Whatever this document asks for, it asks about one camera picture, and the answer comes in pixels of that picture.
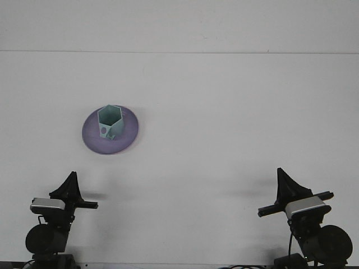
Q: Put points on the pale blue hexagonal cup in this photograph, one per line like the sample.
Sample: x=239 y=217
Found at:
x=117 y=126

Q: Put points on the pale purple round plate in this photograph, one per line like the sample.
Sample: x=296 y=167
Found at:
x=95 y=143

